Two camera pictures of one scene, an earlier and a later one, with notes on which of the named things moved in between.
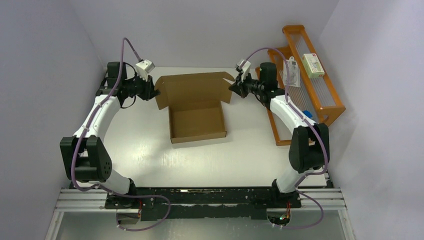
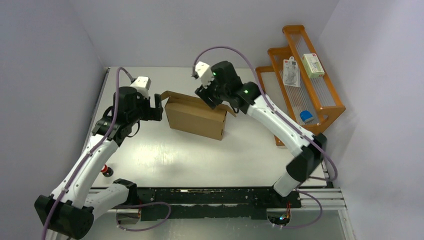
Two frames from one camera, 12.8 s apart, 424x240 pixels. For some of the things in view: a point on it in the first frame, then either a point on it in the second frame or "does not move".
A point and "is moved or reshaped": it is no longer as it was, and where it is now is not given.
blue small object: (308, 113) does not move
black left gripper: (150, 91) to (152, 113)
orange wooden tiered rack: (301, 77) does not move
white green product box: (312, 65) does not move
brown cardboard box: (194, 102) is moved or reshaped
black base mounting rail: (188, 203) does not move
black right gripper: (238, 87) to (205, 94)
